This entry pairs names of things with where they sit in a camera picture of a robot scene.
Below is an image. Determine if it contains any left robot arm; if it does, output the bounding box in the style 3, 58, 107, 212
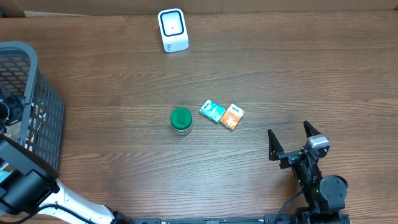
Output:
1, 134, 132, 223

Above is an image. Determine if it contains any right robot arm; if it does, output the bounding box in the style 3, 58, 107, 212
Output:
264, 121, 350, 224

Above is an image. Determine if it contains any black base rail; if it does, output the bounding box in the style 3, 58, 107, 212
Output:
130, 214, 296, 224

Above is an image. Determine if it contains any grey plastic mesh basket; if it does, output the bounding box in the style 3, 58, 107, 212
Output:
1, 41, 66, 170

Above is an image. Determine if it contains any right black cable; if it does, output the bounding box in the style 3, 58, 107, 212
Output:
274, 189, 304, 224

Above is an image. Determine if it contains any white barcode scanner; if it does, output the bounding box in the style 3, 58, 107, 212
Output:
157, 8, 189, 53

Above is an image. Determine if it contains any teal tissue pack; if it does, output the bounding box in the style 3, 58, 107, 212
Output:
199, 99, 226, 123

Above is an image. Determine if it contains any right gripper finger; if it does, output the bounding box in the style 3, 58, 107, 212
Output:
267, 129, 284, 161
303, 120, 321, 138

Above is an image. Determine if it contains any cardboard box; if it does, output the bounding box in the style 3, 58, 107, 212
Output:
1, 0, 397, 17

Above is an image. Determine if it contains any orange tissue pack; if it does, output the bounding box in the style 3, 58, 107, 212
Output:
220, 103, 245, 131

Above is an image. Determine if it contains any green lid jar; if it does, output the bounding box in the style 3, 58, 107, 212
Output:
170, 108, 193, 135

